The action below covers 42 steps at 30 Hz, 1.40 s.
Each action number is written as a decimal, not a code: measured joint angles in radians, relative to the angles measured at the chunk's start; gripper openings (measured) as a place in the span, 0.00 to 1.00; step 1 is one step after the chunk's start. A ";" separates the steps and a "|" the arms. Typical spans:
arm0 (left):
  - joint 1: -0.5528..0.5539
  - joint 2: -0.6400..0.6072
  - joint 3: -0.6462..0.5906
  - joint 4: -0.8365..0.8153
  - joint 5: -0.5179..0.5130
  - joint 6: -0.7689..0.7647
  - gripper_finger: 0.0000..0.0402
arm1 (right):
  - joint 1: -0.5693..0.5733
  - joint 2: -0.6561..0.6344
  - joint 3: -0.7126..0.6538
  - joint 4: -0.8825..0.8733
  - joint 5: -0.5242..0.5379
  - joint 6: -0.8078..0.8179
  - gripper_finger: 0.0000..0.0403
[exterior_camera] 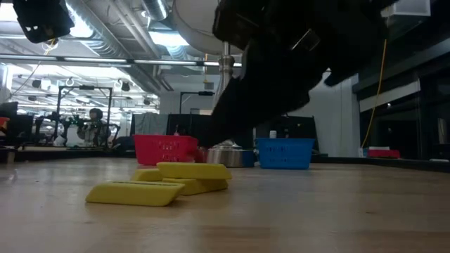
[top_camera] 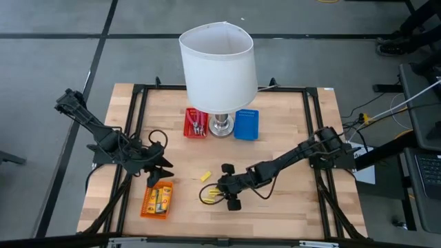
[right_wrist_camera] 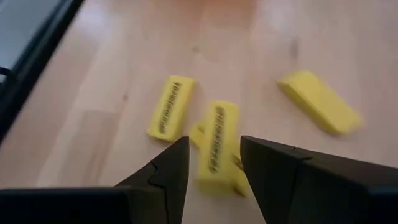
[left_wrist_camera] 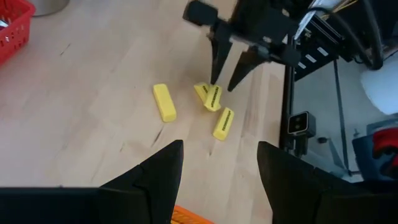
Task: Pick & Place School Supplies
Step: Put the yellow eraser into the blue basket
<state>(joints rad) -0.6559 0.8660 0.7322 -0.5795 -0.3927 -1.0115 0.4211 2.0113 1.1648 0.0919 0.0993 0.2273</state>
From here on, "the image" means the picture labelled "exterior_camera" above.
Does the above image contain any black partition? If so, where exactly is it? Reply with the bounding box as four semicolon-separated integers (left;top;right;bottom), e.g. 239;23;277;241
167;113;216;148

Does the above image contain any black monitor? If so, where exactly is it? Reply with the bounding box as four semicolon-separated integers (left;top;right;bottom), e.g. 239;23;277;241
0;101;19;119

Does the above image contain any bright ceiling light panel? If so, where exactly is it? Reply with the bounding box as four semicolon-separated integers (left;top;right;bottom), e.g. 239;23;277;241
149;30;190;47

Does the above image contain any red plastic basket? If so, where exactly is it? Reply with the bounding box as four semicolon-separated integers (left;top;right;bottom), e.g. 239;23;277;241
133;134;200;167

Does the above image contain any yellow eraser block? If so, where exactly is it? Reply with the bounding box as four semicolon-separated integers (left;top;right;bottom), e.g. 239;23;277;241
130;167;164;183
162;177;230;196
156;162;233;181
85;180;186;207

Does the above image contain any long horizontal light bar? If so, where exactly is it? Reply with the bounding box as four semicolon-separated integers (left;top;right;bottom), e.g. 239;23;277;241
0;52;243;68

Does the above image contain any white ventilation box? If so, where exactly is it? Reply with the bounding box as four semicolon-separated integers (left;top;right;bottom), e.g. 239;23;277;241
381;0;432;18

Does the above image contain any blue plastic basket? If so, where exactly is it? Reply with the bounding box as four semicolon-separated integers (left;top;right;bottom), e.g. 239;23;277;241
255;137;316;171

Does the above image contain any black cabinet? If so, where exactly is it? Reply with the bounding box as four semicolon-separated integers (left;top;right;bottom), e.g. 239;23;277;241
255;114;320;153

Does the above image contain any silver ventilation duct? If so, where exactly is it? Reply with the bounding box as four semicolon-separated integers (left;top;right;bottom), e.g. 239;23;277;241
142;0;169;21

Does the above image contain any person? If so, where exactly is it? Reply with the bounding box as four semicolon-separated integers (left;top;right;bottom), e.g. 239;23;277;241
76;108;110;148

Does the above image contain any yellow cable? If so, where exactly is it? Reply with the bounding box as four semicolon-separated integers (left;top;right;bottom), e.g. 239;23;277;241
361;38;387;148

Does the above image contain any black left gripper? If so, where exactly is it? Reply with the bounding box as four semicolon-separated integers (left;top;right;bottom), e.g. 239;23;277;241
13;0;75;44

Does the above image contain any red box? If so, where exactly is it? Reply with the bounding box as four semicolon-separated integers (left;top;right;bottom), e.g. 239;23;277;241
367;149;401;159

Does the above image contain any grey cloth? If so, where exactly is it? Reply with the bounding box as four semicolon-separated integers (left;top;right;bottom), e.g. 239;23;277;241
134;112;169;136

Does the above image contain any silver table lamp white shade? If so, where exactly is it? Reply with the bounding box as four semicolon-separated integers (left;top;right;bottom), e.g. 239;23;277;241
172;0;257;168

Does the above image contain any black metal rig frame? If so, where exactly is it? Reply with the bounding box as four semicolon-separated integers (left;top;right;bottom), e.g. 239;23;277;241
56;84;114;148

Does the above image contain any black bracket stand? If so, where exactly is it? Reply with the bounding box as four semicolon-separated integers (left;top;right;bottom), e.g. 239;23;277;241
179;90;215;115

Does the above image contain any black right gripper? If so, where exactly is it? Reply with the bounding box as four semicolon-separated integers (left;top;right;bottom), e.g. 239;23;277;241
210;0;398;148

